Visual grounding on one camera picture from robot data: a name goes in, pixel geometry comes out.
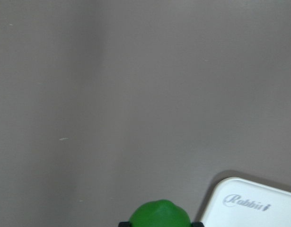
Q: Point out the green lime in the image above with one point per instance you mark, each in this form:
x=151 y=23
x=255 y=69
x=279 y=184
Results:
x=160 y=213

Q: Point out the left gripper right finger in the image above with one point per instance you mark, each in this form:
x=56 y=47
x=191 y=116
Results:
x=197 y=224

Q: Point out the white rabbit tray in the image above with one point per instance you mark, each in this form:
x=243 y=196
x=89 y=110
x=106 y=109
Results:
x=237 y=202

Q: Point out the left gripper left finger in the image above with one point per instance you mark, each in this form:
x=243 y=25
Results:
x=124 y=224

